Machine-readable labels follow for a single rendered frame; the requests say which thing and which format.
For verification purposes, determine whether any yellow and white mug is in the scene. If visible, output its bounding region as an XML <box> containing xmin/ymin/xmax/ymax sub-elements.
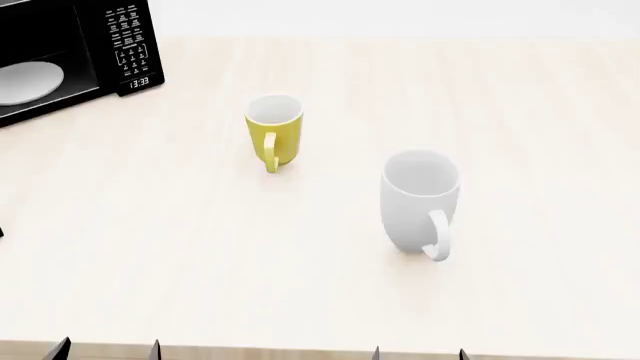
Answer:
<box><xmin>243</xmin><ymin>93</ymin><xmax>305</xmax><ymax>174</ymax></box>

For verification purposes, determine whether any white microwave turntable plate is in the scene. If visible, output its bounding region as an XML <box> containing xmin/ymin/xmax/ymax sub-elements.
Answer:
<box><xmin>0</xmin><ymin>61</ymin><xmax>66</xmax><ymax>107</ymax></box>

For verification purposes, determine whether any black microwave oven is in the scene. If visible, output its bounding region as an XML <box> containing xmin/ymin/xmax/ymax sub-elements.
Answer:
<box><xmin>0</xmin><ymin>0</ymin><xmax>166</xmax><ymax>129</ymax></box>

